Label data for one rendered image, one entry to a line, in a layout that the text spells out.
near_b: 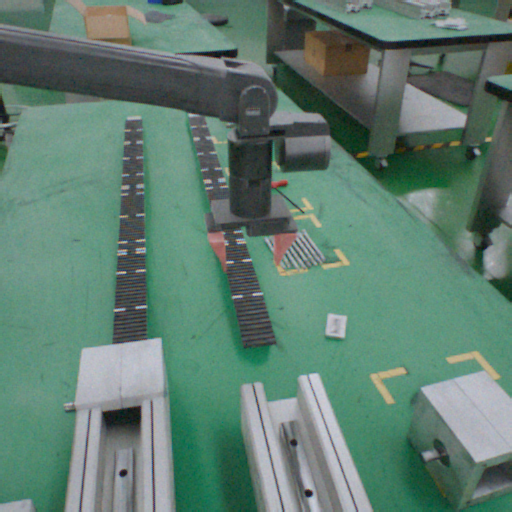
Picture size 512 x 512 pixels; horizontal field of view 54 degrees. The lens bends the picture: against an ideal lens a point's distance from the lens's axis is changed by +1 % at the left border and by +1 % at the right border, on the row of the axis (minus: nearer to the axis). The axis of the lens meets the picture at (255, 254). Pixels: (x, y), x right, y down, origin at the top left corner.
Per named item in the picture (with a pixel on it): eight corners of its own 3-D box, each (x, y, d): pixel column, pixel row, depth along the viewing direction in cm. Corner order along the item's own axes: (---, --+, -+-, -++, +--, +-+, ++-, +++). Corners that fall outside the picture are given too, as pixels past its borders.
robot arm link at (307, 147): (230, 69, 62) (238, 87, 54) (321, 65, 63) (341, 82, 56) (232, 160, 68) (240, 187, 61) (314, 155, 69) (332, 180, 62)
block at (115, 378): (77, 400, 69) (62, 351, 63) (168, 386, 70) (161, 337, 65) (69, 458, 61) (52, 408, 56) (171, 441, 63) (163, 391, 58)
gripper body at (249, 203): (291, 228, 67) (294, 178, 62) (216, 235, 65) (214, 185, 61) (280, 205, 72) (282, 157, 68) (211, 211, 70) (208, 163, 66)
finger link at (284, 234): (296, 275, 71) (300, 219, 66) (247, 281, 70) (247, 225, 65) (285, 250, 77) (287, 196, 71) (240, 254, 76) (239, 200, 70)
